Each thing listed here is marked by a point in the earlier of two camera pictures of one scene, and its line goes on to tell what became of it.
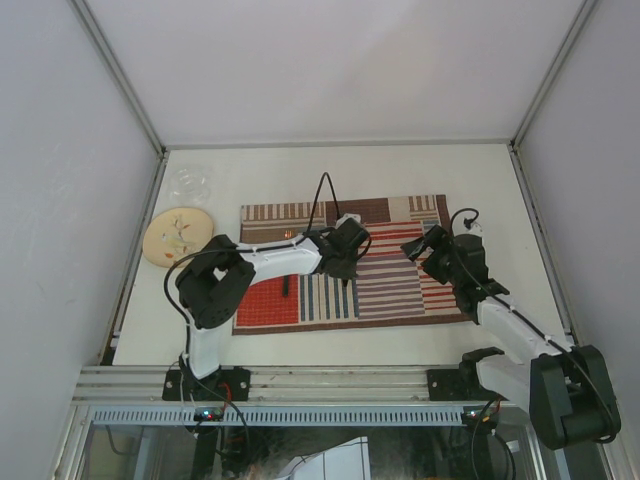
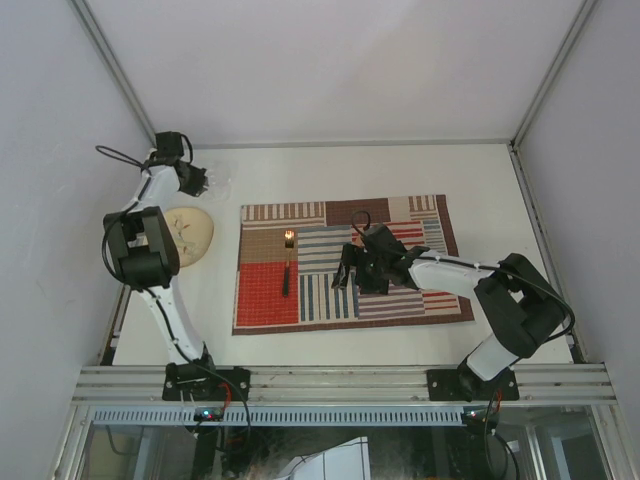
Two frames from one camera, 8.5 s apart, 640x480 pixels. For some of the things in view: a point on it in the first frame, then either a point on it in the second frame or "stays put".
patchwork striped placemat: x=392 y=290 stays put
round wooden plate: x=175 y=233 stays put
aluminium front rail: x=267 y=383 stays put
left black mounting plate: x=231 y=384 stays put
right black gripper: x=437 y=239 → x=377 y=288
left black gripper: x=347 y=273 → x=201 y=182
